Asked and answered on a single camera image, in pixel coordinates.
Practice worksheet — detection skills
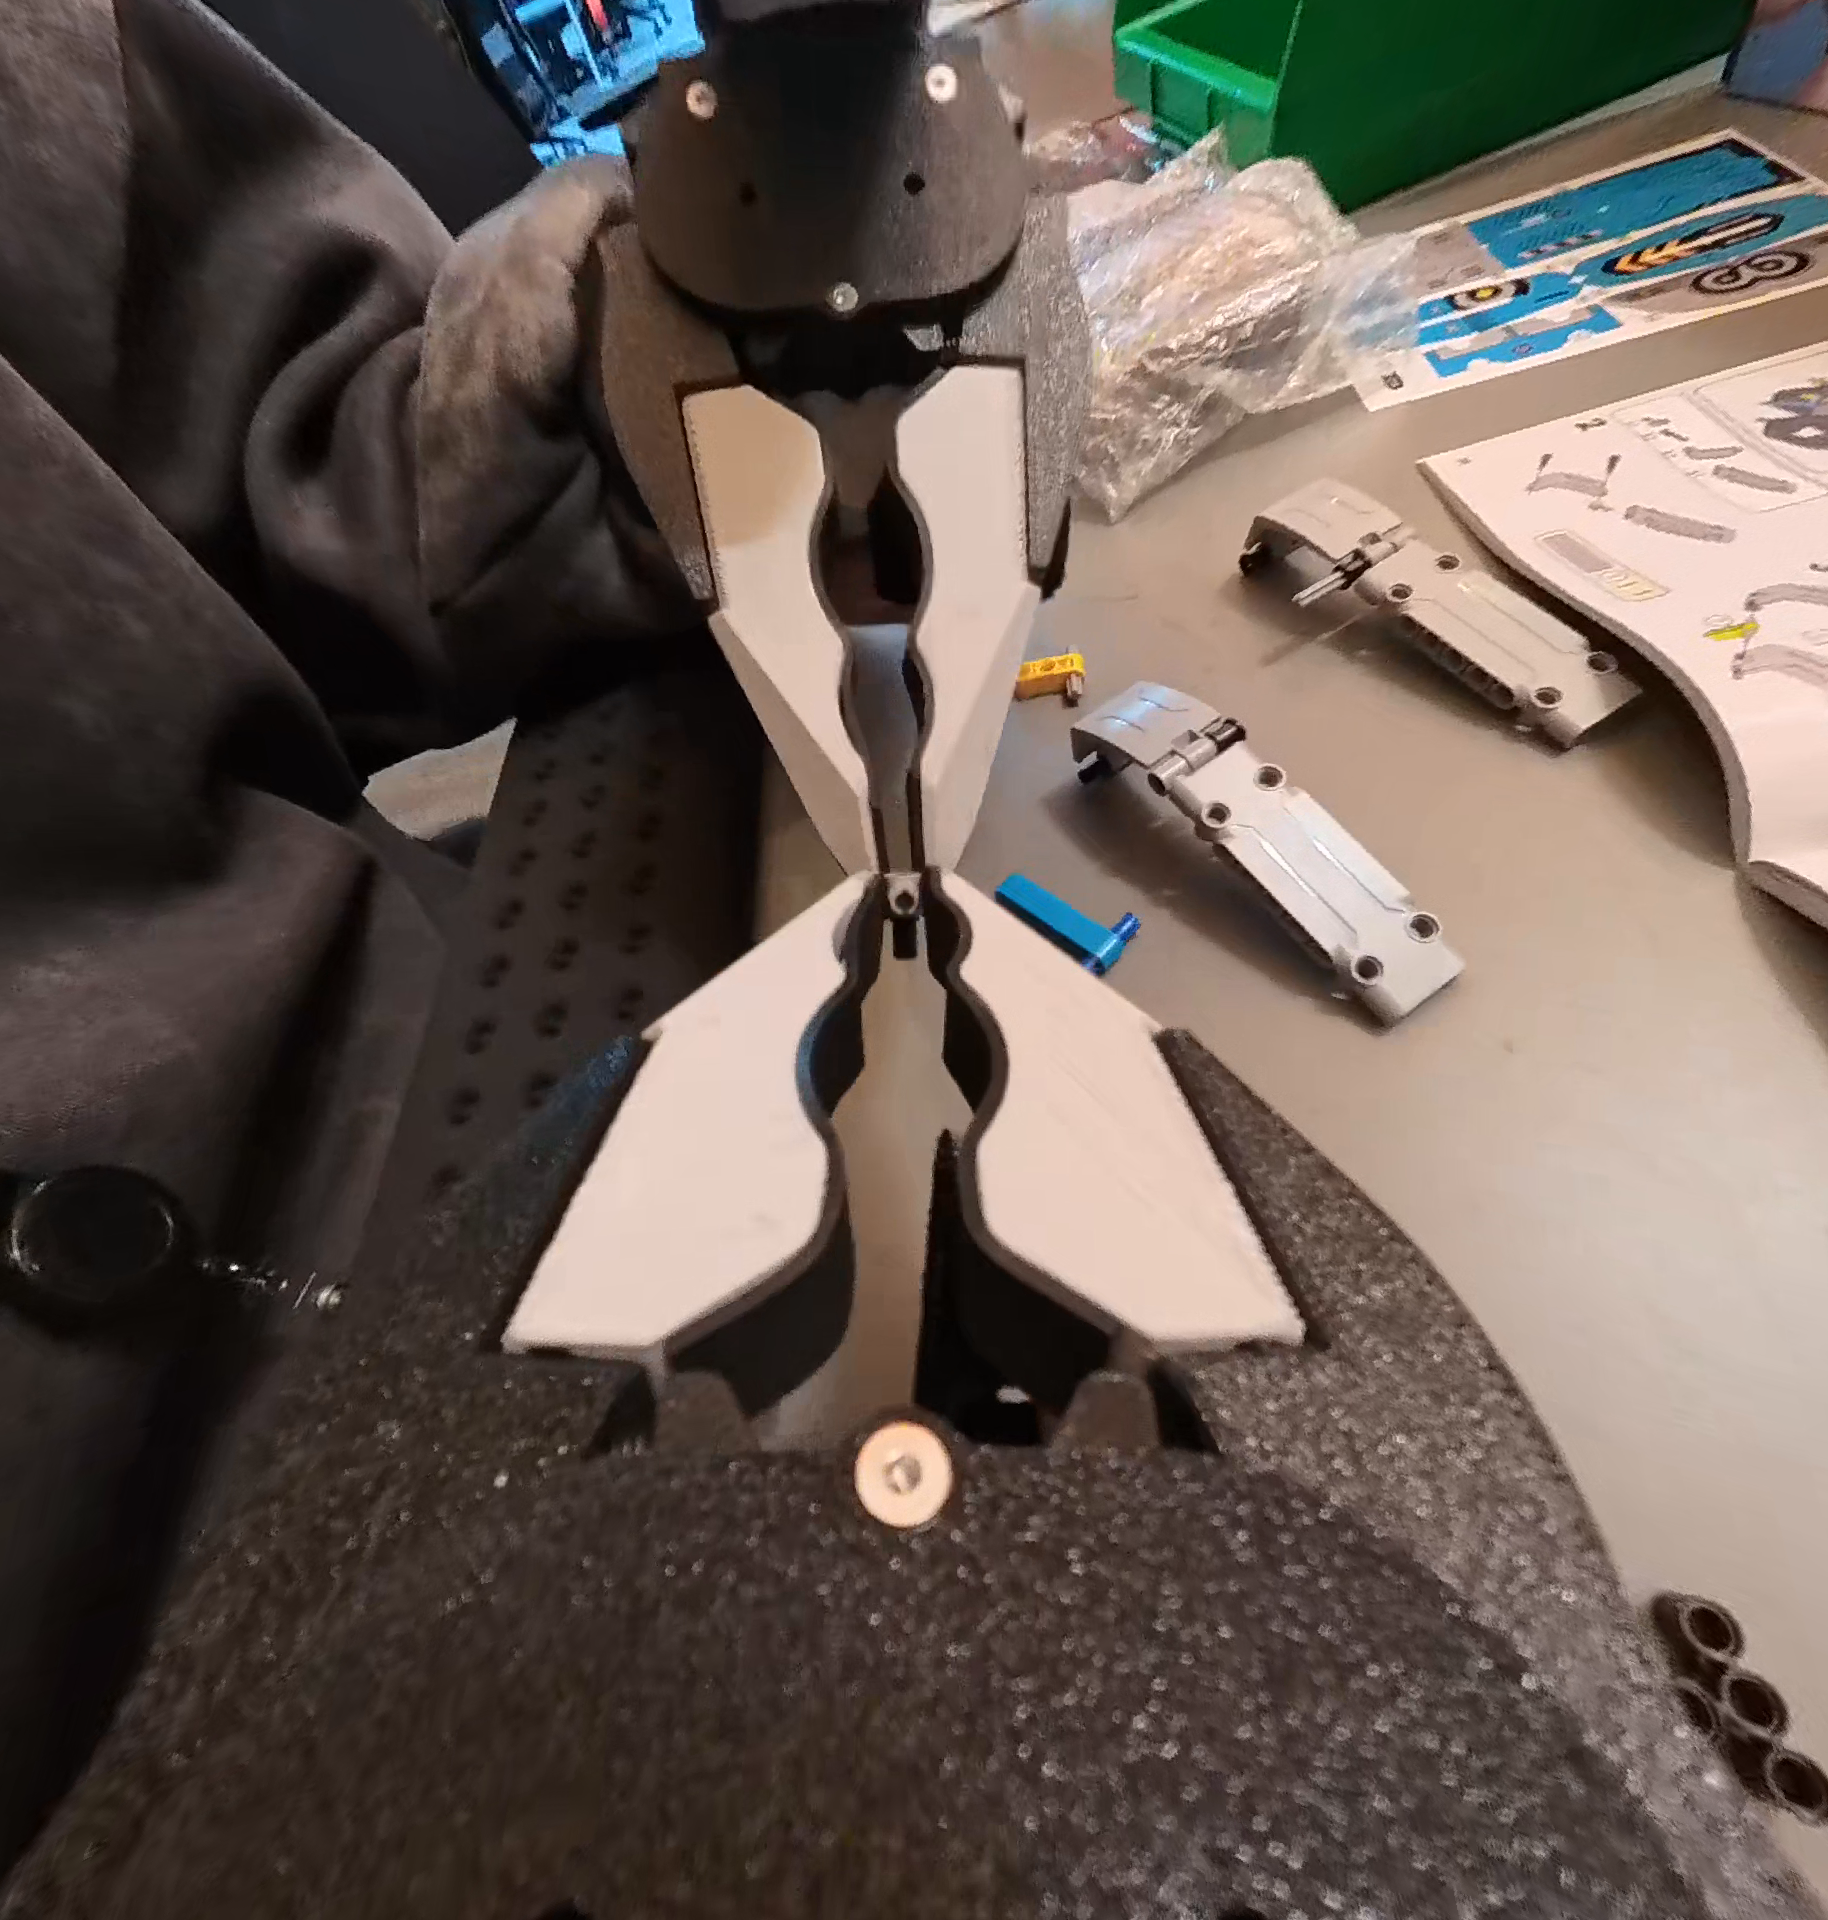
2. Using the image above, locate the grey toy axle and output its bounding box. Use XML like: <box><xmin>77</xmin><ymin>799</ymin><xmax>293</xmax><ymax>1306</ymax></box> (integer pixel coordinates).
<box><xmin>1291</xmin><ymin>531</ymin><xmax>1401</xmax><ymax>610</ymax></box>

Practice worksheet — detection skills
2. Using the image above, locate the blue toy beam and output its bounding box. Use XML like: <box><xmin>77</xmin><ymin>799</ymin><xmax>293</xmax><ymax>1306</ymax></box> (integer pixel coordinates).
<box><xmin>993</xmin><ymin>872</ymin><xmax>1119</xmax><ymax>974</ymax></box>

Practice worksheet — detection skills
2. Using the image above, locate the grey toy panel assembly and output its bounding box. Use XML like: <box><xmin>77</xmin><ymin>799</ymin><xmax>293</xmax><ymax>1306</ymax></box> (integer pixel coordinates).
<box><xmin>1240</xmin><ymin>478</ymin><xmax>1646</xmax><ymax>751</ymax></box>
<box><xmin>1069</xmin><ymin>681</ymin><xmax>1469</xmax><ymax>1027</ymax></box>

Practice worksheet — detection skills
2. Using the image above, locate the person's left forearm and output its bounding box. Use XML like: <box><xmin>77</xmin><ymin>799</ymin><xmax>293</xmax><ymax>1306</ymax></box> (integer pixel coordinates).
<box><xmin>245</xmin><ymin>157</ymin><xmax>722</xmax><ymax>751</ymax></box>

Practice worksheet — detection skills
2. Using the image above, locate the clear plastic bag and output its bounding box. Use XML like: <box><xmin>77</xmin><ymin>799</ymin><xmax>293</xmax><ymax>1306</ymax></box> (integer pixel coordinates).
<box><xmin>1027</xmin><ymin>128</ymin><xmax>1419</xmax><ymax>518</ymax></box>

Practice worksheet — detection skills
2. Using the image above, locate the black perforated chair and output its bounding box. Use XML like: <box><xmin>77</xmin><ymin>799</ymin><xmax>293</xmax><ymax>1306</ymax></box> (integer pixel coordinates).
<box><xmin>358</xmin><ymin>706</ymin><xmax>775</xmax><ymax>1201</ymax></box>

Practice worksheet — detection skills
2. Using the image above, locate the green storage bin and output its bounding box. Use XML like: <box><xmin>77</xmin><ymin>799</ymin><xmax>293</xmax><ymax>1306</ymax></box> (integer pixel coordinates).
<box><xmin>1112</xmin><ymin>0</ymin><xmax>1757</xmax><ymax>210</ymax></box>

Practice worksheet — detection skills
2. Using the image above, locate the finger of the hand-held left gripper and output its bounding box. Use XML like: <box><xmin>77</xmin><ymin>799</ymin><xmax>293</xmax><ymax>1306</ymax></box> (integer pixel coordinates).
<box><xmin>679</xmin><ymin>386</ymin><xmax>886</xmax><ymax>877</ymax></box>
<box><xmin>889</xmin><ymin>356</ymin><xmax>1035</xmax><ymax>877</ymax></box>

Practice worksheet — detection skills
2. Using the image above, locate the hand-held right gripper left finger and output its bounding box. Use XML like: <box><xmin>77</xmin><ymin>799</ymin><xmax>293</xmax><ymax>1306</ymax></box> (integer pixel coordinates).
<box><xmin>497</xmin><ymin>872</ymin><xmax>886</xmax><ymax>1413</ymax></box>

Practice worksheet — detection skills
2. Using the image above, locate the grey desk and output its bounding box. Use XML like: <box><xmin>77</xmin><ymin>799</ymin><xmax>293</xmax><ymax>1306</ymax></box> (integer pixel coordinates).
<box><xmin>358</xmin><ymin>60</ymin><xmax>1828</xmax><ymax>1920</ymax></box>

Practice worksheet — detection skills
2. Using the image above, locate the black toy connector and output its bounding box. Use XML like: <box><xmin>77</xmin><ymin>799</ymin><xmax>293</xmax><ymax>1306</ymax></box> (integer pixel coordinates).
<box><xmin>1647</xmin><ymin>1593</ymin><xmax>1828</xmax><ymax>1830</ymax></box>

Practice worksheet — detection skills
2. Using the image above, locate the blue sticker sheet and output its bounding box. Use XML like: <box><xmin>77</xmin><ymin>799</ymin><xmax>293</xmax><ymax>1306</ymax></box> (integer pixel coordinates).
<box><xmin>1356</xmin><ymin>130</ymin><xmax>1828</xmax><ymax>413</ymax></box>

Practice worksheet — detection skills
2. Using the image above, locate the white instruction booklet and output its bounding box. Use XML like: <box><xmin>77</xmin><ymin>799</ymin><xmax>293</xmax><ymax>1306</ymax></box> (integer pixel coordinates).
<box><xmin>1416</xmin><ymin>327</ymin><xmax>1828</xmax><ymax>974</ymax></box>

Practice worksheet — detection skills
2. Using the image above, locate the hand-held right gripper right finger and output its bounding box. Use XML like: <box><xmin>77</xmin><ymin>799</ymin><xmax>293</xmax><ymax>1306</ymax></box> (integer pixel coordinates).
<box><xmin>915</xmin><ymin>869</ymin><xmax>1309</xmax><ymax>1423</ymax></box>

